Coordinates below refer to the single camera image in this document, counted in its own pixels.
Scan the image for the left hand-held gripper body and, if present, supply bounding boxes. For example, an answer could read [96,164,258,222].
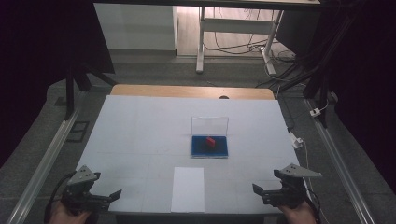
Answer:
[61,165,110,217]

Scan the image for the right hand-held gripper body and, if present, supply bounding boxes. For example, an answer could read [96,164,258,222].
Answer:
[262,163,323,209]

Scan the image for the clear case with blue ink pad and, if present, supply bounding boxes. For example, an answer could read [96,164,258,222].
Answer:
[190,116,230,160]

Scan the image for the person's right hand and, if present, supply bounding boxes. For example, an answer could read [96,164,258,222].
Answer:
[277,200,318,224]

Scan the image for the person's left hand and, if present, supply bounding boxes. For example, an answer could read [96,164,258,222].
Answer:
[48,200,92,224]

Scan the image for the white power adapter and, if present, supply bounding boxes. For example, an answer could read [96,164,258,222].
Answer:
[290,131,304,149]

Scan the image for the white table cover sheet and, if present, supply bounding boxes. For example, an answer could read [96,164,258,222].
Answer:
[76,94,318,217]

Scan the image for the white paper sheet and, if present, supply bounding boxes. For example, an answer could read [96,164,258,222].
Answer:
[170,166,206,214]

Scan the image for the black metal stand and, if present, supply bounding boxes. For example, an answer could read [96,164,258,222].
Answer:
[63,59,119,121]
[278,12,358,129]

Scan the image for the white cabinet panel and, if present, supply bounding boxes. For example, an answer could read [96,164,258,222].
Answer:
[93,3,179,52]

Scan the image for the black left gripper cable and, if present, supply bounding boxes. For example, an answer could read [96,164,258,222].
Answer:
[44,171,78,224]

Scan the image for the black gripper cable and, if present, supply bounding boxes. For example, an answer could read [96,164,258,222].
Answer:
[44,171,78,224]
[304,178,322,224]

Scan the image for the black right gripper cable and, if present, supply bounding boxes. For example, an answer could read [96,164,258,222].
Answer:
[304,178,322,224]

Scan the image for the aluminium floor rail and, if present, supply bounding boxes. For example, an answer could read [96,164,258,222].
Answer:
[304,98,378,224]
[6,91,89,224]

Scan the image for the black rectangular floor frame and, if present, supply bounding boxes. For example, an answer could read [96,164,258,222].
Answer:
[65,120,91,144]

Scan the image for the black floor cable bundle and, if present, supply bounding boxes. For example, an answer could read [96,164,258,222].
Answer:
[254,50,314,91]

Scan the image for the black cables under desk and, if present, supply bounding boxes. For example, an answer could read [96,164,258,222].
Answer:
[203,7,283,56]

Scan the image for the white metal desk frame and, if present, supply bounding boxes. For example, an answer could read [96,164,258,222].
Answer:
[195,6,285,77]

